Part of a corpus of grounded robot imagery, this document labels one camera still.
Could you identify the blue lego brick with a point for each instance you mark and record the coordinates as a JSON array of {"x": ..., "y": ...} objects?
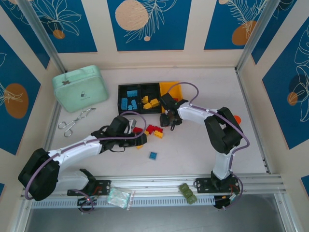
[
  {"x": 124, "y": 102},
  {"x": 132, "y": 93},
  {"x": 133, "y": 101},
  {"x": 152, "y": 155},
  {"x": 131, "y": 107}
]

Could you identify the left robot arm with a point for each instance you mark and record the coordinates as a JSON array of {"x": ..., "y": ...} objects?
[{"x": 74, "y": 155}]

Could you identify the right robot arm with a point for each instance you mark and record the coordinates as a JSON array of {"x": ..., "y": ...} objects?
[{"x": 222, "y": 137}]

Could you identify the yellow plastic bin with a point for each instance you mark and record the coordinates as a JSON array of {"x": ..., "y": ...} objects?
[{"x": 166, "y": 87}]

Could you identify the black plastic bin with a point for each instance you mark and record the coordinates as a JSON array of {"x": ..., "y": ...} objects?
[{"x": 150, "y": 90}]

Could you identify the metal scissor tongs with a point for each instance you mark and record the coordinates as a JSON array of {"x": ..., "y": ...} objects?
[{"x": 72, "y": 123}]

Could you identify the mint green zip case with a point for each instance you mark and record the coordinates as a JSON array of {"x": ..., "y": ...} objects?
[{"x": 79, "y": 89}]

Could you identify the clear plastic bag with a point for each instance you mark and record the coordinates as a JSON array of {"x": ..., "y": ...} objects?
[{"x": 119, "y": 198}]

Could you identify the orange lid jar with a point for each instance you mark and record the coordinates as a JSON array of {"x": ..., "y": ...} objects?
[{"x": 237, "y": 119}]

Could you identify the olive green block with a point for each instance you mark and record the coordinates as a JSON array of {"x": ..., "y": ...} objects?
[
  {"x": 192, "y": 199},
  {"x": 184, "y": 188},
  {"x": 187, "y": 193}
]

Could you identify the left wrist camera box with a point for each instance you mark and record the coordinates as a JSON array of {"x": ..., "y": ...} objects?
[{"x": 132, "y": 125}]

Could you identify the aluminium table rail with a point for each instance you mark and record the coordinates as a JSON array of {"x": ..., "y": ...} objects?
[{"x": 154, "y": 183}]

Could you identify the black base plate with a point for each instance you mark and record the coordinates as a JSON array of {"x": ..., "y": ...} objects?
[
  {"x": 202, "y": 184},
  {"x": 103, "y": 187}
]

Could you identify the aluminium side rail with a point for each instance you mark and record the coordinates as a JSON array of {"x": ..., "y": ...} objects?
[
  {"x": 244, "y": 91},
  {"x": 50, "y": 135}
]

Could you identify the aluminium frame post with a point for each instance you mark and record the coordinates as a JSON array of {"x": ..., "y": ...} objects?
[
  {"x": 256, "y": 36},
  {"x": 44, "y": 36}
]

